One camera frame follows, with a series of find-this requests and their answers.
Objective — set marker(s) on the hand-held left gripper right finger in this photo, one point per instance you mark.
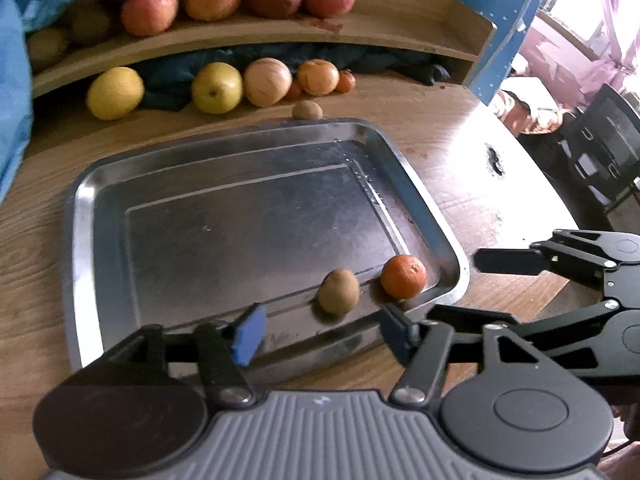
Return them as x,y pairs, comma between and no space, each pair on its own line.
396,329

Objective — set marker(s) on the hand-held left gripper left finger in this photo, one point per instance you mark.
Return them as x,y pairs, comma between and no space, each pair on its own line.
247,332

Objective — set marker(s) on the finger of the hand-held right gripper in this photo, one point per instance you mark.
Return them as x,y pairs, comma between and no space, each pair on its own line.
465,317
505,261

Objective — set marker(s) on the orange tangerine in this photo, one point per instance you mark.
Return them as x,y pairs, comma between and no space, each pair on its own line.
403,276

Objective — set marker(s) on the brown kiwi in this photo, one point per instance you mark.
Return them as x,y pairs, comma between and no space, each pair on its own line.
339,292
47,45
306,110
90,22

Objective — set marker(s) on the metal tray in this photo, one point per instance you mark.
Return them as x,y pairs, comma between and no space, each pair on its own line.
225,230

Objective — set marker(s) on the small red tomato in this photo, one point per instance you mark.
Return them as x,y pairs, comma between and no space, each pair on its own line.
346,81

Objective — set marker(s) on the yellow-green pear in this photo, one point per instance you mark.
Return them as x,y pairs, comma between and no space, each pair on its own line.
217,87

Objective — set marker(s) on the striped pepino melon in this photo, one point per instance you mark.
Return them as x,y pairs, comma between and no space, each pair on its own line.
267,81

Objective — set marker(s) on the orange persimmon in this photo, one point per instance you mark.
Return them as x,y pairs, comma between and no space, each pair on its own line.
318,76

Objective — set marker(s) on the yellow lemon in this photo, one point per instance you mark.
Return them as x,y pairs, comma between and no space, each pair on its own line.
115,92

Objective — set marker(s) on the black chair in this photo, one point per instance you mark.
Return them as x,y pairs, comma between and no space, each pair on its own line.
600,145

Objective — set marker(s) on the printed patterned cloth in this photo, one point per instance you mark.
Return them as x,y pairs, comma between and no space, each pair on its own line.
530,110

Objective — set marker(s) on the blue dotted fabric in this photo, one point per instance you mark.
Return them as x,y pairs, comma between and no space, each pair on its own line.
505,35

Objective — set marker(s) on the pink curtain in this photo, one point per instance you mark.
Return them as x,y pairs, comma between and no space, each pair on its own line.
620,25

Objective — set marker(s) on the curved wooden shelf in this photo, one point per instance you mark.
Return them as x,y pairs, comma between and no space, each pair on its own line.
390,20

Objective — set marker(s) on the light blue garment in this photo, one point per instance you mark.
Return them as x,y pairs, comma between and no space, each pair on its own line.
15,110

